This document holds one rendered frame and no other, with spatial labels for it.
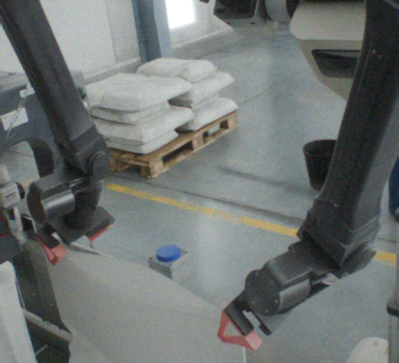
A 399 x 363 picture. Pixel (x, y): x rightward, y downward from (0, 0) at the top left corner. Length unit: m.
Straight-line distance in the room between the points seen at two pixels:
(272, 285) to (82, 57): 5.92
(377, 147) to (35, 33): 0.48
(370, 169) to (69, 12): 5.94
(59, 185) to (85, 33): 5.64
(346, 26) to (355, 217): 0.45
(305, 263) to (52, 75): 0.44
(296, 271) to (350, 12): 0.51
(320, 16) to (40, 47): 0.49
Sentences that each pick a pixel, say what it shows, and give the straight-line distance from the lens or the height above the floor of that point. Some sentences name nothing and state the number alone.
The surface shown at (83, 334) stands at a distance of 1.21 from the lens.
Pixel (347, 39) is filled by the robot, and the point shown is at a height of 1.38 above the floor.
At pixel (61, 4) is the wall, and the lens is 6.31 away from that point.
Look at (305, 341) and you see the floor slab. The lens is 2.35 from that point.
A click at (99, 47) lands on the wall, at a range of 6.63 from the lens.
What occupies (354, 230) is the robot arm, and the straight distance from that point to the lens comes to 0.62.
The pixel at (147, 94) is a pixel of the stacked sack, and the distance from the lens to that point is 3.82.
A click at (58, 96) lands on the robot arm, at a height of 1.37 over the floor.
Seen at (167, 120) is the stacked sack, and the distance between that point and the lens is 3.97.
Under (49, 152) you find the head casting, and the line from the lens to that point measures 1.18.
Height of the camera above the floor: 1.56
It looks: 23 degrees down
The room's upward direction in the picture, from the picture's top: 7 degrees counter-clockwise
